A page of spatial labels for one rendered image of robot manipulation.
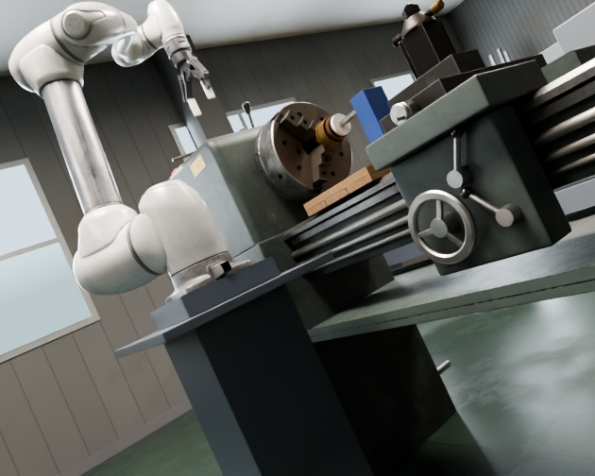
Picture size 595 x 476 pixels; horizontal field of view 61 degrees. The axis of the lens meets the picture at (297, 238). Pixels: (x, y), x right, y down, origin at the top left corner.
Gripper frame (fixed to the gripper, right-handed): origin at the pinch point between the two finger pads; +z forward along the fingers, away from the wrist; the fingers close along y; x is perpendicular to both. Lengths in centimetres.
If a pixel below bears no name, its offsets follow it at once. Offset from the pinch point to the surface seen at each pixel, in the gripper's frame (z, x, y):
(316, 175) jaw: 44, 5, 35
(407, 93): 41, -2, 84
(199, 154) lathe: 19.6, -14.2, 6.9
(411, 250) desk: 105, 217, -142
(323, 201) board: 54, -6, 46
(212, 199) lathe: 34.7, -14.2, 1.6
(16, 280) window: -3, -46, -265
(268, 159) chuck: 33.0, -4.0, 27.9
